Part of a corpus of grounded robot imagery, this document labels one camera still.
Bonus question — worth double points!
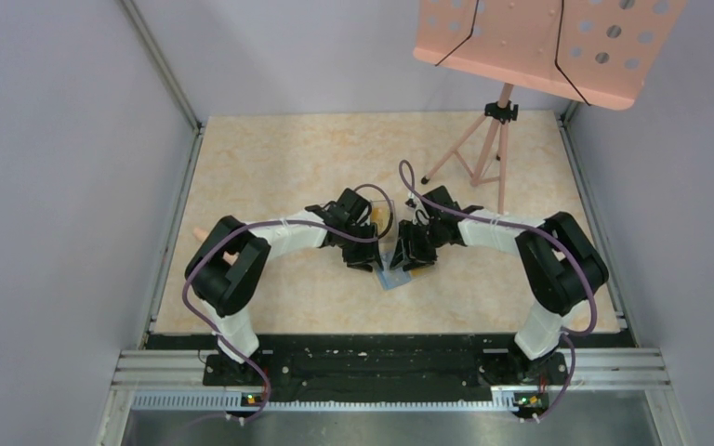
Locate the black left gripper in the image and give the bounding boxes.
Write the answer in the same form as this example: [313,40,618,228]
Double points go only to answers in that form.
[338,219,383,272]

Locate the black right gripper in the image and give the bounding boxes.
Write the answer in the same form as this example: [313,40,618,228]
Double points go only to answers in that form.
[390,219,445,272]

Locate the gold credit card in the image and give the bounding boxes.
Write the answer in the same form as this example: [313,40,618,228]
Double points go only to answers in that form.
[370,206,391,231]

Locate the clear acrylic card box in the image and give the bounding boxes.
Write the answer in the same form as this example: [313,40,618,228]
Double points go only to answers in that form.
[332,195,396,244]

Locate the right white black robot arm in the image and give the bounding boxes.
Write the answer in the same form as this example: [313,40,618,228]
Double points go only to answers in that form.
[389,186,609,383]

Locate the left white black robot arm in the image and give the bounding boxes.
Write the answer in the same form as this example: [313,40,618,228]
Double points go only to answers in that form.
[182,189,388,384]

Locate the pink wooden cylinder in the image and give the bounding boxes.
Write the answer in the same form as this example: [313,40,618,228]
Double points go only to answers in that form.
[192,227,239,265]

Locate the pink music stand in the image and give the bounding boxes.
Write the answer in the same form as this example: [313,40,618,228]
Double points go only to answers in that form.
[413,0,690,188]

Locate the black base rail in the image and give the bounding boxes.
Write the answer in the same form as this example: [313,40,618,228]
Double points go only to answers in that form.
[145,332,635,406]

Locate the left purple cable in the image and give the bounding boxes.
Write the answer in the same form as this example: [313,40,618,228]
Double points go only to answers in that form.
[181,183,396,426]

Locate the purple cable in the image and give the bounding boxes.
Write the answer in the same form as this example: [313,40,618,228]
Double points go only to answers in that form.
[181,183,396,426]
[398,160,599,426]

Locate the grey slotted cable duct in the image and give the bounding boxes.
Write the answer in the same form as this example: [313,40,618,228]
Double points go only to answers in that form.
[131,390,519,413]

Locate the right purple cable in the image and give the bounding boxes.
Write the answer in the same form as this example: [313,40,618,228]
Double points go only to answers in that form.
[398,160,599,426]

